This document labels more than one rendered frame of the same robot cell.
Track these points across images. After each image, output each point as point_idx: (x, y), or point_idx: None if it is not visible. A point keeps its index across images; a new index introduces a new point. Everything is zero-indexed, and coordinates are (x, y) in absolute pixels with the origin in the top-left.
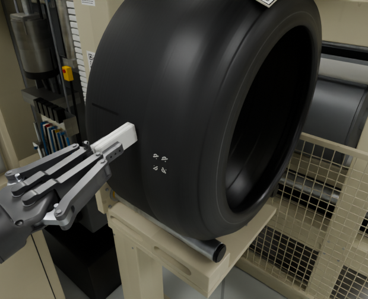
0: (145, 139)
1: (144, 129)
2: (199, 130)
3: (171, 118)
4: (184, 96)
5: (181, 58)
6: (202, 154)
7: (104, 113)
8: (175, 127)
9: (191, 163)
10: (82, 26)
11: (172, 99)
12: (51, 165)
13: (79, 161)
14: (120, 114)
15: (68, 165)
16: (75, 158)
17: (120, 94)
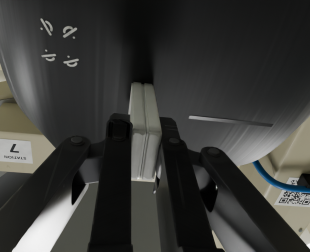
0: (107, 88)
1: (111, 103)
2: (16, 85)
3: (56, 118)
4: (51, 134)
5: None
6: None
7: (235, 114)
8: (45, 107)
9: (4, 31)
10: None
11: (66, 135)
12: (237, 243)
13: (159, 193)
14: (182, 118)
15: (160, 228)
16: (157, 212)
17: (182, 138)
